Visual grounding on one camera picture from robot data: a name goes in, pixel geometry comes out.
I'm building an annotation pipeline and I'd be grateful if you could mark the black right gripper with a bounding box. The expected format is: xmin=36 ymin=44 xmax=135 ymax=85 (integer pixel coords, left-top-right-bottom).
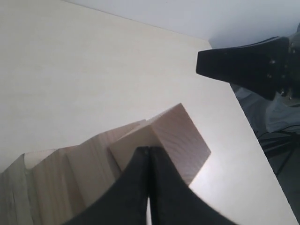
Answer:
xmin=195 ymin=27 xmax=300 ymax=101

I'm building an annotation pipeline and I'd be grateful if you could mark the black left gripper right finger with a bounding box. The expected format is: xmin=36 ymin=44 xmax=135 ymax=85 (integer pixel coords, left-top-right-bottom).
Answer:
xmin=149 ymin=147 xmax=235 ymax=225

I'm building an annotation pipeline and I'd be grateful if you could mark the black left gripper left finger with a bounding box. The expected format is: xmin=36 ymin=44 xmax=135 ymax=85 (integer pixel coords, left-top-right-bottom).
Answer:
xmin=65 ymin=147 xmax=150 ymax=225

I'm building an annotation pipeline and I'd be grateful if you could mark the second largest wooden cube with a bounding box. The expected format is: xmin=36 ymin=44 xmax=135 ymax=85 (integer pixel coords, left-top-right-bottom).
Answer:
xmin=24 ymin=146 xmax=87 ymax=225

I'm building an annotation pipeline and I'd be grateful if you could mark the smallest wooden cube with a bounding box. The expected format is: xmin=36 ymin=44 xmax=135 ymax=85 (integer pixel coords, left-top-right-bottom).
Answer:
xmin=109 ymin=103 xmax=210 ymax=185

